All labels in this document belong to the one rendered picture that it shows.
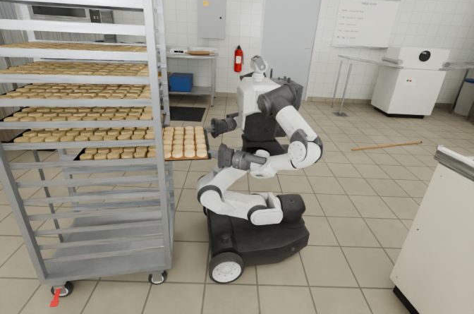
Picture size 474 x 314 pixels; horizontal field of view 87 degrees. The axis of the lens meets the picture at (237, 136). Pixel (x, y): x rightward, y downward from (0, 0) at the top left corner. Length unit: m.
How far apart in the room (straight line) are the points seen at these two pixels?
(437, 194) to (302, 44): 4.31
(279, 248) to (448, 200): 0.87
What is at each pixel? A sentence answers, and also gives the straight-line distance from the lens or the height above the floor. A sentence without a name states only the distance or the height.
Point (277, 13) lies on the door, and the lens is 5.27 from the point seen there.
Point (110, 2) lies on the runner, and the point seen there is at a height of 1.41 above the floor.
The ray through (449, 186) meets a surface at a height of 0.77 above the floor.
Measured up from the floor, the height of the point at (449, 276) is 0.40.
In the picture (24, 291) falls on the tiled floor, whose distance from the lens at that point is 1.94.
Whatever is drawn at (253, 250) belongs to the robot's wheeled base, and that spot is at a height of 0.17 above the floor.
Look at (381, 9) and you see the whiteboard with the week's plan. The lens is 5.84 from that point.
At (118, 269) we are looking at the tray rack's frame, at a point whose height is 0.15.
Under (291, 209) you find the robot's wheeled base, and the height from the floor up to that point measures 0.31.
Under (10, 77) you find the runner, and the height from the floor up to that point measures 1.15.
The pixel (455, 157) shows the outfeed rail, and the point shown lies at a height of 0.89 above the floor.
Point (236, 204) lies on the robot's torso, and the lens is 1.57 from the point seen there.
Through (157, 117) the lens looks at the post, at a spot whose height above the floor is 1.00.
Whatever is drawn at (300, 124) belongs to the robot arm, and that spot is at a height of 1.02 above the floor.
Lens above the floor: 1.35
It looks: 23 degrees down
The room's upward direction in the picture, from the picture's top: 3 degrees clockwise
